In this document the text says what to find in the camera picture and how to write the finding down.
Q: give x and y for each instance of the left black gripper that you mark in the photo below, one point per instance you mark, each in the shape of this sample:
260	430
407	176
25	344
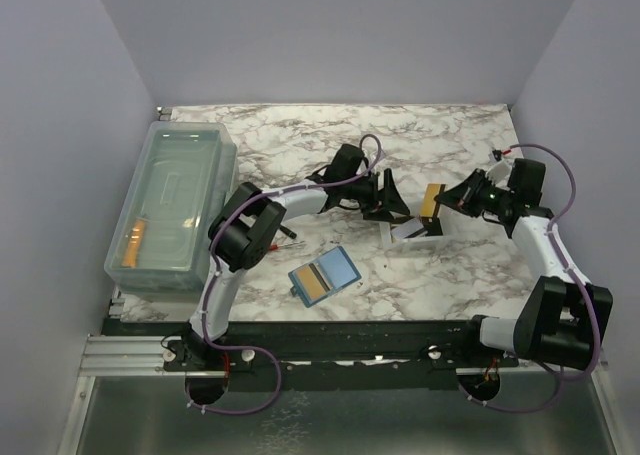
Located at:
385	199

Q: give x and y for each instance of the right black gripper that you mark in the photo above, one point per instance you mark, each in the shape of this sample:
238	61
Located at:
463	196

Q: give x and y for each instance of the credit cards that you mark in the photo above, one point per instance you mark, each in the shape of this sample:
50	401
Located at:
417	228

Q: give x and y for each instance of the gold credit card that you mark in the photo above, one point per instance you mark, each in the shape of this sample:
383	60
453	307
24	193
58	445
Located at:
313	282
430	207

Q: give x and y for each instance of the clear acrylic card box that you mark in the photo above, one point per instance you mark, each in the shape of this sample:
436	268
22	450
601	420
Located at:
388	243

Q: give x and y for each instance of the teal leather card holder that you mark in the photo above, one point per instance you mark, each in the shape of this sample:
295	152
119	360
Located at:
337	267

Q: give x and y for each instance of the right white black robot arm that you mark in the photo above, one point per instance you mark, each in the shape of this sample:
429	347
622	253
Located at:
565	317

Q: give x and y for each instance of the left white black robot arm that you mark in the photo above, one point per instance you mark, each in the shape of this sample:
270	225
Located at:
242	232

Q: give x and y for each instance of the black green screwdriver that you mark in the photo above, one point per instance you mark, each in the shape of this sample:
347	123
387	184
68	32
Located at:
289	233

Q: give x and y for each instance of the blue red screwdriver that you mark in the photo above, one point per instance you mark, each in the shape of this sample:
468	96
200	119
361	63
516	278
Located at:
276	247

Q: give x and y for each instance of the clear plastic storage bin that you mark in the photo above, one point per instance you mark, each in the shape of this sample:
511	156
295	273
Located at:
185	173

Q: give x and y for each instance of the orange tool in bin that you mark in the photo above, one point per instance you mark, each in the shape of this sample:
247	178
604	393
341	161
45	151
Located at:
134	242

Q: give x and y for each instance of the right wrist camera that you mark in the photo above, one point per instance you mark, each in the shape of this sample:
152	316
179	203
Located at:
501	167

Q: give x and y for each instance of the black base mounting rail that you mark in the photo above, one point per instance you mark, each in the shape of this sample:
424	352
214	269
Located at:
274	341

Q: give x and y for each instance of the aluminium extrusion rail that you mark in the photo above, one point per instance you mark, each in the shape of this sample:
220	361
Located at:
106	356

